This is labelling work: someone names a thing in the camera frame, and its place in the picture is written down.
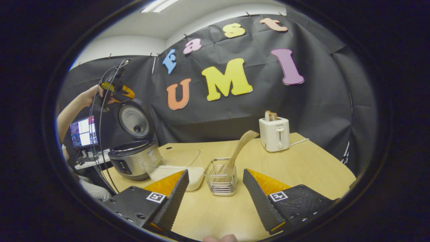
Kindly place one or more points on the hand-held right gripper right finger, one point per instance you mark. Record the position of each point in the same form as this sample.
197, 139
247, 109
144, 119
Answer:
260, 201

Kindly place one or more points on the toasted bread slice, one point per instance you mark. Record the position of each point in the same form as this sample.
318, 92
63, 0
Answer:
270, 116

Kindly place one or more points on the white toaster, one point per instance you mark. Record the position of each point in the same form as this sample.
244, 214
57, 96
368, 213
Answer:
273, 134

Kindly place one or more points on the wooden spoon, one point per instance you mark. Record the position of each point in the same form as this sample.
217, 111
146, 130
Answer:
240, 146

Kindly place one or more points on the grey rice cooker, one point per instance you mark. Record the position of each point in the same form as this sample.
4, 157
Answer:
134, 158

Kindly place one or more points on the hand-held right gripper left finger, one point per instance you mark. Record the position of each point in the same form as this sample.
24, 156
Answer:
173, 201

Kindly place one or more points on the clear plastic rice container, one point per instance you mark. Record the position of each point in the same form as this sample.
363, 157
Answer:
178, 156

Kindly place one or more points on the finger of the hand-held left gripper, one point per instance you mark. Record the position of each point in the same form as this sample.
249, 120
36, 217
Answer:
127, 92

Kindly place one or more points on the computer monitor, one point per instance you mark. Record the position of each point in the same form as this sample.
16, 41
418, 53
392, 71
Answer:
83, 132

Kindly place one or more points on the ceiling light panel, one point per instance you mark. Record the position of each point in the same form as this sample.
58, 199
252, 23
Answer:
159, 5

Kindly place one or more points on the white side table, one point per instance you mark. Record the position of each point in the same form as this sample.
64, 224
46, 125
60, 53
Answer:
89, 163

